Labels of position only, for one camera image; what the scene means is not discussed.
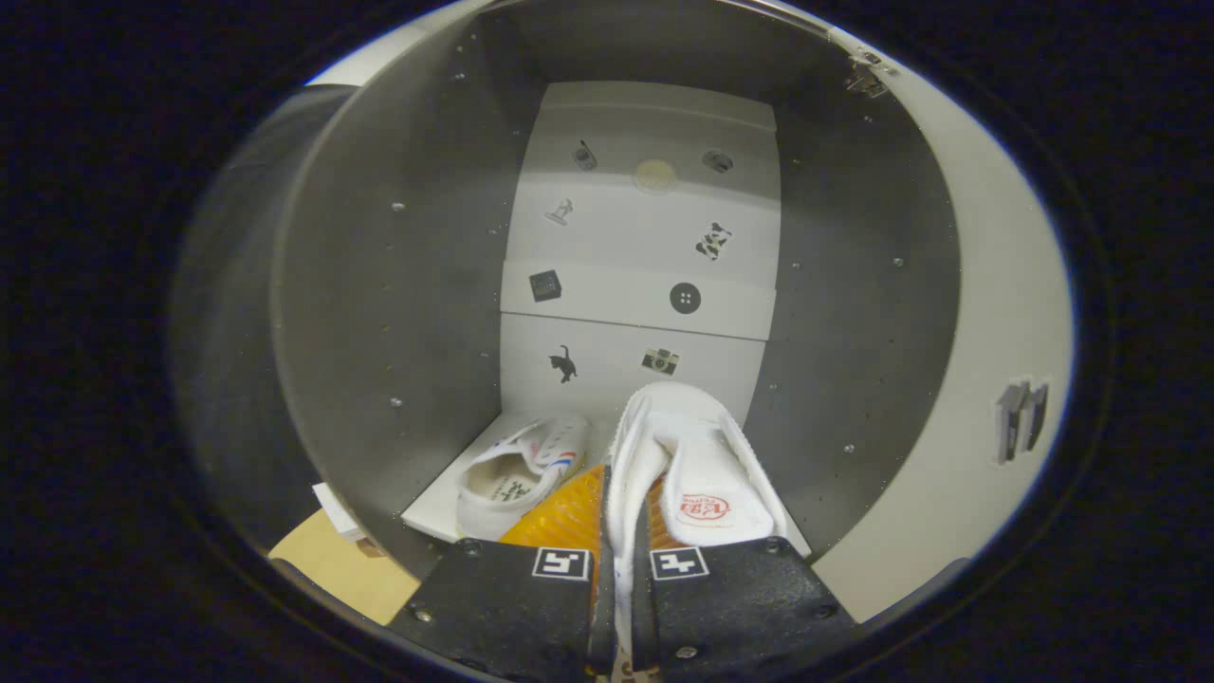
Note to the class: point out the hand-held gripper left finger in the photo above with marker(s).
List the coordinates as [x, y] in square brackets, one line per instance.
[602, 617]

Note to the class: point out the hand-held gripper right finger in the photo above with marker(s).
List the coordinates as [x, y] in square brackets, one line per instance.
[642, 617]

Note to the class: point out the white canvas shoe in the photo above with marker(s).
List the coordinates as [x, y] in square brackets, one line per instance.
[702, 446]
[503, 493]

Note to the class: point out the grey shoe cabinet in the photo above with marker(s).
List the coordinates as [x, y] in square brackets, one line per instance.
[398, 285]

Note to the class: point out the metal cabinet hinge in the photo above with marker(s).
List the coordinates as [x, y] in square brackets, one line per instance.
[868, 74]

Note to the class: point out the stack of booklets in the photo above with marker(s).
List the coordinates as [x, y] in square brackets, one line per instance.
[337, 512]

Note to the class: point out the black backdrop cloth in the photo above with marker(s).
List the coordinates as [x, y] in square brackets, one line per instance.
[228, 332]

